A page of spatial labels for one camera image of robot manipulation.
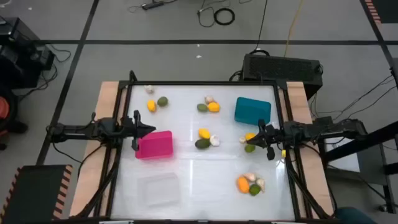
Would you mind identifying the coiled black cable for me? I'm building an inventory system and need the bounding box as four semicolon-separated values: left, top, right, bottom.
213;7;236;26

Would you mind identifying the black mat with orange stripes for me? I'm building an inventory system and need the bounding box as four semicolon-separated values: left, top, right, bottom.
0;164;74;224
363;0;398;25

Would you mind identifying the black equipment stack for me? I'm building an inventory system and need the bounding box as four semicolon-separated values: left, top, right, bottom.
0;17;56;90

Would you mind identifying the light wooden table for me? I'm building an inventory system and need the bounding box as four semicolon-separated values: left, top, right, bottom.
68;81;335;218

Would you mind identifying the black perforated computer case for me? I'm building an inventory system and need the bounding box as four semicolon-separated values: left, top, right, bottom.
241;53;323;100

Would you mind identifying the orange and black round device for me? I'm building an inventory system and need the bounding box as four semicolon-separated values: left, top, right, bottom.
0;85;19;133

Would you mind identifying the black power strip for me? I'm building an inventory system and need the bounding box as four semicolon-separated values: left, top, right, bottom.
141;1;165;11

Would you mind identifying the thin black cable with plug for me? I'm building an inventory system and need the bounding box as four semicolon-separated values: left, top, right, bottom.
197;0;233;28

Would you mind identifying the pink plastic basket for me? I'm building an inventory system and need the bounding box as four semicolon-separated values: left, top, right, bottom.
135;130;174;161

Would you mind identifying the long black cable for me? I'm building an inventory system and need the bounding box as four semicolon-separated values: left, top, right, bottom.
248;0;271;57

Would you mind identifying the white paper sheet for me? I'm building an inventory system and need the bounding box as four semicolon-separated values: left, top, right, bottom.
325;138;361;174

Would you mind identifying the clear plastic bin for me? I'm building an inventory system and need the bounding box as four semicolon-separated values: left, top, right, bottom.
136;172;181;208

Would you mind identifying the black metal table frame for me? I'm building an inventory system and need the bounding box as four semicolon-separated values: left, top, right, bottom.
76;70;338;220

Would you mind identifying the dark teal rounded object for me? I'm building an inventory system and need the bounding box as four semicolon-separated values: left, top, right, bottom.
334;207;379;224

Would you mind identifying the black metal stand frame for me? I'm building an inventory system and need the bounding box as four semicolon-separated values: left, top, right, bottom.
323;121;398;215

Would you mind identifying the black power adapter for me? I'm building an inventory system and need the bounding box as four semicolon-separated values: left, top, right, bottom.
313;116;334;128

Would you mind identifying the yellow cable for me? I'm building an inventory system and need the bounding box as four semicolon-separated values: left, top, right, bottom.
283;0;304;58

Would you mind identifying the teal plastic basket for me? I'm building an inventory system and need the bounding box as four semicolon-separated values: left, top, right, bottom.
234;96;272;126

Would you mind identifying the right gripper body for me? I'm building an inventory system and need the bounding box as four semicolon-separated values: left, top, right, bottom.
257;119;283;148

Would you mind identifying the orange toy fruit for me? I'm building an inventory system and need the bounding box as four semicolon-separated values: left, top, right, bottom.
236;175;251;194

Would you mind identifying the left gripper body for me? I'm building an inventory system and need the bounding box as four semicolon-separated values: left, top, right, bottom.
123;116;142;152

